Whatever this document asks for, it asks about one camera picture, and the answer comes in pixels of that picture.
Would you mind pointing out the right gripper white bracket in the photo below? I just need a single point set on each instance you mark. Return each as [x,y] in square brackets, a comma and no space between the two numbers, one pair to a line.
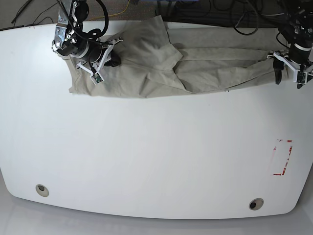
[98,57]

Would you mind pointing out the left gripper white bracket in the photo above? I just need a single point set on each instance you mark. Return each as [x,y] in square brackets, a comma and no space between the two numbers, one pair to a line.
[282,60]

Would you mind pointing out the beige t-shirt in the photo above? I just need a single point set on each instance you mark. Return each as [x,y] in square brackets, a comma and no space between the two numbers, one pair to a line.
[157,61]

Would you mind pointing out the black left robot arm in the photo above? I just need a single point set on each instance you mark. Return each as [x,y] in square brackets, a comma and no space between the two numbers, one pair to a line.
[295,34]

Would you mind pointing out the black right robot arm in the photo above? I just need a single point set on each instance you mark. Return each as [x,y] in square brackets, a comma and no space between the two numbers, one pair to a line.
[70,39]

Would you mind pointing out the red tape rectangle marking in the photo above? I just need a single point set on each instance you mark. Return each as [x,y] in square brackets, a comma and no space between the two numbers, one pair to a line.
[281,156]

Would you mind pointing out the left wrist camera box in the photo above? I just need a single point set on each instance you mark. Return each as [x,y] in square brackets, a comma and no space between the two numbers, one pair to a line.
[301,77]

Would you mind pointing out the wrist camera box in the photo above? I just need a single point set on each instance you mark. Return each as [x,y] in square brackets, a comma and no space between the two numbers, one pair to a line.
[96,78]
[301,77]

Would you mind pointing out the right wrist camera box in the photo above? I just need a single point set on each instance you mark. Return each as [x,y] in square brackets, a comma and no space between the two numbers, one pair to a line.
[96,78]

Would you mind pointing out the right table cable grommet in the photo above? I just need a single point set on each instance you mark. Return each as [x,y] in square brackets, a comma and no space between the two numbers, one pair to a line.
[256,204]

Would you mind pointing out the table cable grommet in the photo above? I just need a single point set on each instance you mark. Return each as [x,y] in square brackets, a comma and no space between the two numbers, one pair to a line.
[256,204]
[42,190]

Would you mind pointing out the left table cable grommet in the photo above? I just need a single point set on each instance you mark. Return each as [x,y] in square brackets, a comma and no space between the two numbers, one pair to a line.
[42,190]

